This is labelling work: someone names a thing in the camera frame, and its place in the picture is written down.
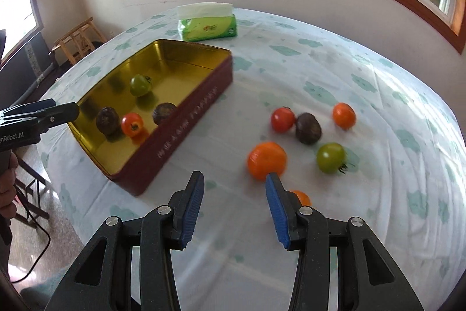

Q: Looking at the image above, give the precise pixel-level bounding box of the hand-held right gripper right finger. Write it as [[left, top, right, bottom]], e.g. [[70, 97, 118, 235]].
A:
[[264, 173, 425, 311]]

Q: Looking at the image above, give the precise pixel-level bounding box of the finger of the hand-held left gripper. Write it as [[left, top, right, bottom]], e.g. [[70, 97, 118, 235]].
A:
[[0, 99, 56, 119], [22, 102, 80, 134]]

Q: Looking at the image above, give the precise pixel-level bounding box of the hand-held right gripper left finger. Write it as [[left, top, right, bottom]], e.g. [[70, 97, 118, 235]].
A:
[[45, 171, 205, 311]]

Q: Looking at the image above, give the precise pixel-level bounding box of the oval orange citrus fruit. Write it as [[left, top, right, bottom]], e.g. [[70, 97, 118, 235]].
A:
[[289, 190, 312, 208]]

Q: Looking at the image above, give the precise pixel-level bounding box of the dark brown round fruit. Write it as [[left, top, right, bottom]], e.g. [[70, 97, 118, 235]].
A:
[[96, 107, 121, 136], [152, 103, 178, 126], [295, 112, 322, 145]]

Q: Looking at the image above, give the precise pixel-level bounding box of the large orange mandarin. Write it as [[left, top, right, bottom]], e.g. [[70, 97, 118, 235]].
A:
[[248, 141, 287, 181]]

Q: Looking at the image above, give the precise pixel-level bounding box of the red tomato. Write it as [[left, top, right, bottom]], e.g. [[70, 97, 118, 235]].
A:
[[121, 113, 145, 137], [271, 107, 296, 133]]

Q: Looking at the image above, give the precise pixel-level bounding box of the green tomato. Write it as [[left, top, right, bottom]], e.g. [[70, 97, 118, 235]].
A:
[[130, 74, 153, 97], [316, 142, 350, 175]]

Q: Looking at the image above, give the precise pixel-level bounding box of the red and gold tin box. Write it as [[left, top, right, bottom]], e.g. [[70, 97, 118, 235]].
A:
[[66, 39, 234, 197]]

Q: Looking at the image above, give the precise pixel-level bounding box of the small orange mandarin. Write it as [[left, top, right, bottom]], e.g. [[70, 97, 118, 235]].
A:
[[332, 102, 356, 129]]

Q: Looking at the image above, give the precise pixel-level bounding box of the person's left hand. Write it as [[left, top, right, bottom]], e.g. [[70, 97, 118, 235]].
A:
[[0, 154, 19, 221]]

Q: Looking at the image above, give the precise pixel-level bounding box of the white power strip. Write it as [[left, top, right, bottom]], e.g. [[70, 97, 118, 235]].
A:
[[26, 45, 40, 76]]

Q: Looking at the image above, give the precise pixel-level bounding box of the light wooden stool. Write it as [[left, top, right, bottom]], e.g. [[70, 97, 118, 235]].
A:
[[51, 17, 108, 66]]

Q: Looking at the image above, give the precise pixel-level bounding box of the narrow bright window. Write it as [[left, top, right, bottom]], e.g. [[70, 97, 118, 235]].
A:
[[0, 0, 45, 60]]

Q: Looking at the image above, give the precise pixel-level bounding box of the green tissue pack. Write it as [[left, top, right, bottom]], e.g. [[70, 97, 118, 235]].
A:
[[177, 2, 237, 43]]

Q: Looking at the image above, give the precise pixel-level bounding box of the black metal table frame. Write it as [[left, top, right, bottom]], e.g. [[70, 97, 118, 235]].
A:
[[15, 158, 50, 224]]

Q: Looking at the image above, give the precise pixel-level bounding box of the black floor cable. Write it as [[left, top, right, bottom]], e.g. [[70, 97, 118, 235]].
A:
[[9, 176, 52, 284]]

